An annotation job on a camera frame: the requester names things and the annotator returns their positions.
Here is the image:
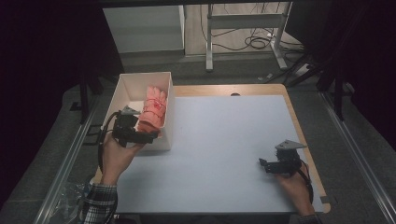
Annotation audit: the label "person's left hand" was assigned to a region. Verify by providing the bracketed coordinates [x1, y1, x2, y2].
[100, 132, 146, 187]

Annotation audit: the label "person's right hand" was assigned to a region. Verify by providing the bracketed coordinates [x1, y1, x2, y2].
[275, 161, 316, 217]

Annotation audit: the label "white cabinet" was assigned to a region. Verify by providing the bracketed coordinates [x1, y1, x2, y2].
[102, 5, 186, 54]

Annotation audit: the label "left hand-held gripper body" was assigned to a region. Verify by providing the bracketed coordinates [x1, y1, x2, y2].
[111, 105, 142, 148]

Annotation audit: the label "dark metal stand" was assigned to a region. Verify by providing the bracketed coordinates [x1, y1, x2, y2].
[317, 55, 357, 121]
[69, 70, 105, 125]

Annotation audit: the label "white cardboard box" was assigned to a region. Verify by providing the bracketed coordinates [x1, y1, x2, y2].
[102, 72, 176, 153]

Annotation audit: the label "black floor cables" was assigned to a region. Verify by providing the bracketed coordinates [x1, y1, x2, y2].
[214, 27, 304, 54]

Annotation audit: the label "grey metal desk frame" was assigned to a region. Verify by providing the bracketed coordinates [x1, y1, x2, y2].
[205, 2, 294, 73]

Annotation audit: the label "clear plastic bag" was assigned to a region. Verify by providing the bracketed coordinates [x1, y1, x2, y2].
[55, 181, 92, 224]

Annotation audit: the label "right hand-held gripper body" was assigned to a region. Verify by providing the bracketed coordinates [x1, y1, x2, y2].
[274, 139, 308, 178]

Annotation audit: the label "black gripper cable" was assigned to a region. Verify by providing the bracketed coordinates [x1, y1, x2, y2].
[97, 110, 121, 175]
[298, 160, 315, 203]

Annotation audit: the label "white power strip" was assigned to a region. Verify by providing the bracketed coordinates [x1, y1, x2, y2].
[293, 63, 311, 77]

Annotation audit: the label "pink glove with red strap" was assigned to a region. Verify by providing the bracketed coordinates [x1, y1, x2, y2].
[136, 85, 168, 135]

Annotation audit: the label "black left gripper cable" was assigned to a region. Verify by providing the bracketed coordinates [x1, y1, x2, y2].
[97, 110, 121, 175]

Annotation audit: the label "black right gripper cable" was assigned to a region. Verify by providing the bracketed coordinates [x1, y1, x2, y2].
[298, 160, 315, 203]

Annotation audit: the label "light blue table mat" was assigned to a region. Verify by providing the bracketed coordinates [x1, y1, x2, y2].
[115, 94, 325, 215]

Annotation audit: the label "metal floor rail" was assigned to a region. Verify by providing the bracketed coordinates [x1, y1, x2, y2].
[319, 91, 396, 224]
[32, 95, 101, 224]

